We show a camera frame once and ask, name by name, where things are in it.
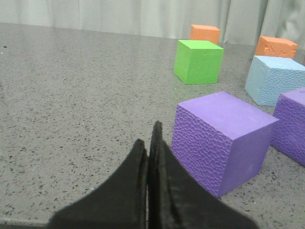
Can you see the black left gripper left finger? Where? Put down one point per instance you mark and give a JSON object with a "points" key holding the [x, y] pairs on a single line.
{"points": [[118, 203]]}

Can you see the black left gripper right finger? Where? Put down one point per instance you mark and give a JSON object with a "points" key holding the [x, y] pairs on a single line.
{"points": [[177, 201]]}

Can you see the light blue textured foam cube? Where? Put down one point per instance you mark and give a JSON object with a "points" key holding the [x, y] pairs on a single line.
{"points": [[270, 76]]}

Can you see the purple foam cube near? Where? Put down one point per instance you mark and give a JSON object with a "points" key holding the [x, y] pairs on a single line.
{"points": [[221, 140]]}

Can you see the purple foam cube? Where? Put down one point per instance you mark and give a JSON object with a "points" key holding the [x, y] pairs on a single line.
{"points": [[289, 135], [221, 140]]}

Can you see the purple foam cube front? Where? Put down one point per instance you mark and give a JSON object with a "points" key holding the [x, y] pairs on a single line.
{"points": [[289, 135]]}

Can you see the green foam cube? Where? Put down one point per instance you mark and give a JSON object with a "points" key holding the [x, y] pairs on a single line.
{"points": [[198, 62]]}

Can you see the orange foam cube rear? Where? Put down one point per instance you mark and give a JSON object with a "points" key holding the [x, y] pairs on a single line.
{"points": [[205, 33]]}

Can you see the orange damaged foam cube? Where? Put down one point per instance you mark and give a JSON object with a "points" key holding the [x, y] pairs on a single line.
{"points": [[276, 47]]}

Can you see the white curtain backdrop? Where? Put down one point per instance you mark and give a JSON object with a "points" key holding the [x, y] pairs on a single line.
{"points": [[239, 21]]}

